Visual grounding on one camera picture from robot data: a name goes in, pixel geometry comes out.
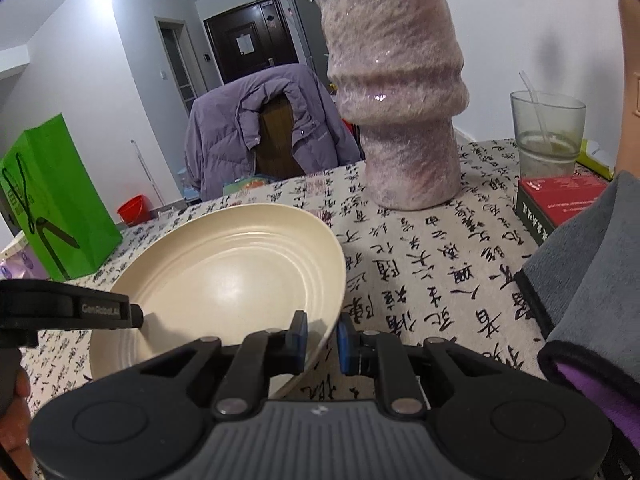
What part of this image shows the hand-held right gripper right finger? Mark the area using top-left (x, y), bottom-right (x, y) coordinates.
top-left (337, 312), bottom-right (506, 418)

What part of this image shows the cream round plate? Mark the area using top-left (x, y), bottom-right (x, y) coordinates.
top-left (89, 203), bottom-right (347, 401)

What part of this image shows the grey refrigerator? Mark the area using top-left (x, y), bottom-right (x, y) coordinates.
top-left (284, 0), bottom-right (333, 86)

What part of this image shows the clear drinking straw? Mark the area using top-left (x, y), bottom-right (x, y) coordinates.
top-left (519, 71), bottom-right (553, 153)

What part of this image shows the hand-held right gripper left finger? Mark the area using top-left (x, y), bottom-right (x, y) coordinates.
top-left (140, 310), bottom-right (308, 418)

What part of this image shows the lime green packet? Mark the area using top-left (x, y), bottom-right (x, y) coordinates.
top-left (575, 139), bottom-right (617, 182)

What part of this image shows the dark entrance door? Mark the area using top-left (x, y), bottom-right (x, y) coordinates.
top-left (202, 0), bottom-right (293, 86)

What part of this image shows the white mop handle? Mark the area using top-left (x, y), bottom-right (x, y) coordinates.
top-left (131, 139), bottom-right (163, 208)

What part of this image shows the purple tissue pack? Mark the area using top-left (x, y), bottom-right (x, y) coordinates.
top-left (0, 250), bottom-right (51, 281)

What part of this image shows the calligraphy printed tablecloth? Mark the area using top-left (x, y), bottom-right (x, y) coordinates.
top-left (0, 139), bottom-right (621, 480)

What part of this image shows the red bucket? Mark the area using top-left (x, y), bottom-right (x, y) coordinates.
top-left (117, 196), bottom-right (152, 227)

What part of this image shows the green paper bag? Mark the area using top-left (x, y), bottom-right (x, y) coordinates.
top-left (0, 112), bottom-right (123, 282)

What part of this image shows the pink textured vase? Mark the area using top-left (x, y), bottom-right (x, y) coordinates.
top-left (314, 0), bottom-right (470, 211)

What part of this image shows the red box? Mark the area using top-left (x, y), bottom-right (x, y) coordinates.
top-left (515, 175), bottom-right (611, 247)

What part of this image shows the wooden chair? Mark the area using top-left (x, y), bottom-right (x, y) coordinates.
top-left (255, 94), bottom-right (306, 180)

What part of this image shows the clear glass cup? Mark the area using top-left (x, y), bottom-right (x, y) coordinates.
top-left (510, 91), bottom-right (587, 177)

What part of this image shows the grey inner doorway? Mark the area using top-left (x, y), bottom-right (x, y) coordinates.
top-left (155, 16), bottom-right (208, 111)

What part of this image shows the white flat box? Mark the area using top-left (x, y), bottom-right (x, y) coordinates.
top-left (0, 234), bottom-right (28, 256)

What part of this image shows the grey and purple cloth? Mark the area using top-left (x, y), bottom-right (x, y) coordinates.
top-left (517, 170), bottom-right (640, 461)

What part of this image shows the person's left hand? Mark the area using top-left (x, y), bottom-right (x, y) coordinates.
top-left (0, 367), bottom-right (36, 480)

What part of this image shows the pink hard case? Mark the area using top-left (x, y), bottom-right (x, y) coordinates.
top-left (616, 0), bottom-right (640, 177)

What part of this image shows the purple padded jacket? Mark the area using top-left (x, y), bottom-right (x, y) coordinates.
top-left (184, 64), bottom-right (362, 202)

